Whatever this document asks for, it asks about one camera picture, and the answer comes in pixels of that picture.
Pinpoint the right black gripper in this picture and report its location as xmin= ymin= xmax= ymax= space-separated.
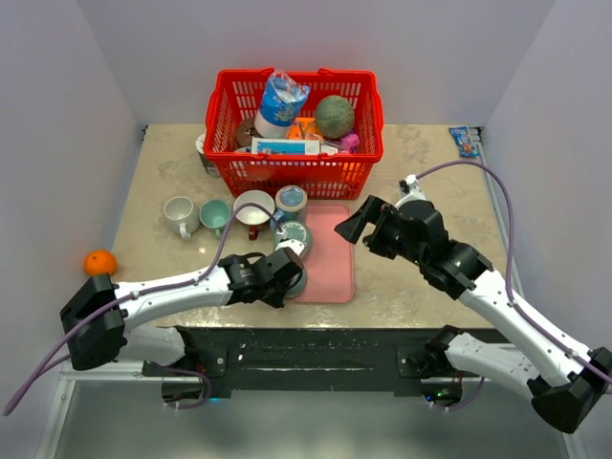
xmin=335 ymin=194 xmax=426 ymax=266

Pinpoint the grey blue mug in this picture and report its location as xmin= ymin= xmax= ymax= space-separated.
xmin=286 ymin=269 xmax=308 ymax=298

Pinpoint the dark red mug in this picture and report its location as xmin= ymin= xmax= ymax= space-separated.
xmin=233 ymin=190 xmax=275 ymax=241

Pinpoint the small green mug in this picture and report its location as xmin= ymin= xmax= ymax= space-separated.
xmin=199 ymin=199 xmax=231 ymax=238

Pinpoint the white speckled mug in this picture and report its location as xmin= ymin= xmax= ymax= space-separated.
xmin=164 ymin=196 xmax=201 ymax=241

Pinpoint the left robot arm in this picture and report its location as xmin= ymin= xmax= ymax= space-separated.
xmin=60 ymin=248 xmax=304 ymax=375

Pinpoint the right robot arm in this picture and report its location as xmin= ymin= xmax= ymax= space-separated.
xmin=335 ymin=196 xmax=611 ymax=434

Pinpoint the teal green mug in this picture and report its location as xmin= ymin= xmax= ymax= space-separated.
xmin=273 ymin=220 xmax=314 ymax=260

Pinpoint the light blue tall mug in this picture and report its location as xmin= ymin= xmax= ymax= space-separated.
xmin=274 ymin=185 xmax=308 ymax=223

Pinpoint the pink plastic tray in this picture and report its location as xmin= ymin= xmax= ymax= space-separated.
xmin=295 ymin=202 xmax=355 ymax=304

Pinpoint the pink small box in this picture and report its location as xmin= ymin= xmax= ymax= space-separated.
xmin=339 ymin=133 xmax=361 ymax=153

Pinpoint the green netted melon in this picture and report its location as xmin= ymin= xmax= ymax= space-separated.
xmin=315 ymin=95 xmax=355 ymax=139

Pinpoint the orange package in basket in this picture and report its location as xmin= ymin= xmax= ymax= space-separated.
xmin=287 ymin=117 xmax=322 ymax=141

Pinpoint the black labelled paper roll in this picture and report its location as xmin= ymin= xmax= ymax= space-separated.
xmin=195 ymin=133 xmax=222 ymax=179

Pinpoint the white blue flat box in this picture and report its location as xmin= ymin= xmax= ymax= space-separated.
xmin=251 ymin=138 xmax=320 ymax=156

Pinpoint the blue snack packet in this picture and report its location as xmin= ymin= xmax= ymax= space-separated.
xmin=448 ymin=126 xmax=480 ymax=158

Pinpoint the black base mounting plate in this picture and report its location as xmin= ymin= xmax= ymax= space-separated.
xmin=142 ymin=327 xmax=456 ymax=398

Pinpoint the blue white paper towel roll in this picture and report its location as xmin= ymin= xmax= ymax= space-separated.
xmin=254 ymin=71 xmax=311 ymax=139

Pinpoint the orange fruit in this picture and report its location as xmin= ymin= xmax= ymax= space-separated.
xmin=83 ymin=250 xmax=118 ymax=276

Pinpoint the red plastic shopping basket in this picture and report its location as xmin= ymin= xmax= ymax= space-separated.
xmin=203 ymin=68 xmax=383 ymax=200

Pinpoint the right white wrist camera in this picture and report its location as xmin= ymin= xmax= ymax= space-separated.
xmin=395 ymin=174 xmax=426 ymax=209

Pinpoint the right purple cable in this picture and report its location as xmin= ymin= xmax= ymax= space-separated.
xmin=415 ymin=160 xmax=612 ymax=386

